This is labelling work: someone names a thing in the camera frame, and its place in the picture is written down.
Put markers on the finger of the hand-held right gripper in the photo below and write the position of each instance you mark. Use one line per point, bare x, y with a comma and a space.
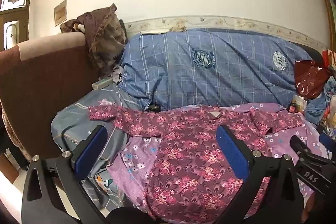
327, 140
302, 146

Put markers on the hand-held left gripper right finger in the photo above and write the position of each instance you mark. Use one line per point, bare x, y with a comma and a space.
232, 151

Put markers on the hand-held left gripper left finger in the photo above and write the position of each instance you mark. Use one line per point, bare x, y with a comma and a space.
90, 154

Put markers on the maroon floral shirt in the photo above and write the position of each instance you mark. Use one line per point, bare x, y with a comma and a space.
183, 161

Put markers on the blue denim cloth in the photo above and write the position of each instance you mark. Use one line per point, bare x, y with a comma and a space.
317, 108

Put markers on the grey patterned blanket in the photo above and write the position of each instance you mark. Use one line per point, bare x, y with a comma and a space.
73, 119

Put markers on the small dark bottle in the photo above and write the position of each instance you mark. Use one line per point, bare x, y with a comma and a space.
292, 107

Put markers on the purple floral bedsheet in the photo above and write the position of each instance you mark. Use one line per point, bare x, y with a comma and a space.
136, 161

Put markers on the red plastic bag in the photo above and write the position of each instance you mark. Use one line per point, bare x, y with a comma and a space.
309, 79

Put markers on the pale flat box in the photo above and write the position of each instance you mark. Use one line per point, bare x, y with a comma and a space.
101, 84

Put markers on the small black object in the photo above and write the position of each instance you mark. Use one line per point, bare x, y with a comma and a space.
153, 108

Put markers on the blue plaid quilt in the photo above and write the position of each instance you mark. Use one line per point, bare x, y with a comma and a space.
183, 77

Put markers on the brown crumpled cloth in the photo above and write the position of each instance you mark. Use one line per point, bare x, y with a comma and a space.
105, 43

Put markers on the wooden door with glass panes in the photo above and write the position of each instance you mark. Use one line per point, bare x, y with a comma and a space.
15, 16

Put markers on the small framed wall picture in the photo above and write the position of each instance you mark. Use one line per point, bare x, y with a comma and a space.
60, 12

